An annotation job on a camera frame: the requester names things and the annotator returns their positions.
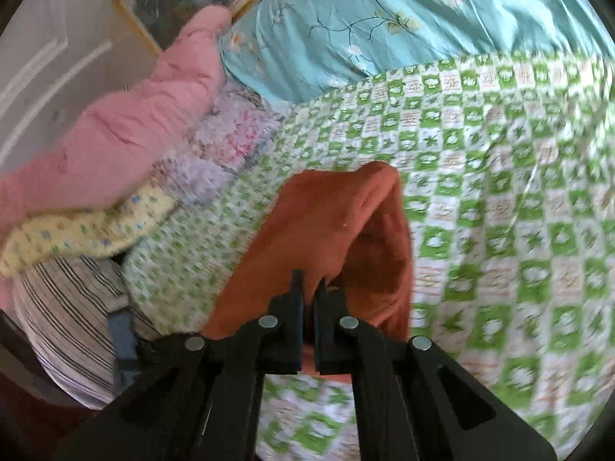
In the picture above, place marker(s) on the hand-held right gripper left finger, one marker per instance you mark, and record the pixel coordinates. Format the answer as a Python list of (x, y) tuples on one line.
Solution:
[(288, 336)]

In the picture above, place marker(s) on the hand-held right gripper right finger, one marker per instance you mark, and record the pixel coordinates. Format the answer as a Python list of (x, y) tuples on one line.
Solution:
[(323, 336)]

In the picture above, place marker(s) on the orange knit sweater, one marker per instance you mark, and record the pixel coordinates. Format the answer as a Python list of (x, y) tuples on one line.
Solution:
[(346, 245)]

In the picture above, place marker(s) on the pastel floral fleece blanket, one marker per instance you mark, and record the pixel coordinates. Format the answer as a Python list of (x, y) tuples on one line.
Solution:
[(226, 149)]

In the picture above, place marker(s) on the green white patterned bedsheet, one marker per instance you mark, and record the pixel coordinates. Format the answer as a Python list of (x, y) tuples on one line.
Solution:
[(480, 211)]

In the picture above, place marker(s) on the striped grey white cloth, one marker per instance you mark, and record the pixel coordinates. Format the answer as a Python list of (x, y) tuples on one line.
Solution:
[(77, 317)]

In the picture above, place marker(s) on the yellow dotted cloth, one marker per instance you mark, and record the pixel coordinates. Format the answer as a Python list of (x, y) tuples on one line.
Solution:
[(86, 230)]

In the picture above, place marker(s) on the pink padded quilt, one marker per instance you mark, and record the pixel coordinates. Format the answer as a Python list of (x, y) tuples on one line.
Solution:
[(120, 139)]

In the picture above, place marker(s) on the teal floral quilt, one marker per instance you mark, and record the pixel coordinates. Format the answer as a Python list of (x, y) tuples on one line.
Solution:
[(413, 19)]

